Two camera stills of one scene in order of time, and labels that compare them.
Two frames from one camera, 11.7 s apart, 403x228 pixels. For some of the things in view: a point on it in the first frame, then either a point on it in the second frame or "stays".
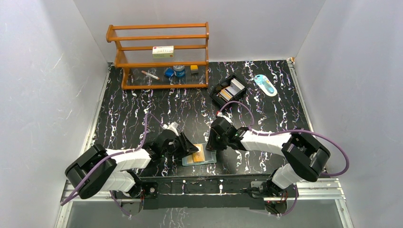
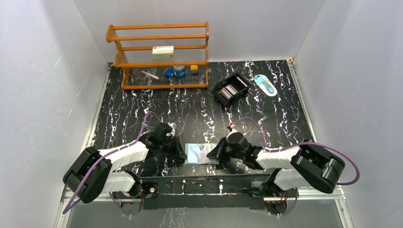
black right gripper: x=211 y=144 to x=218 y=153
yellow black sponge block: x=194 y=69 stays
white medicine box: x=163 y=52 stays
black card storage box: x=231 y=89 stays
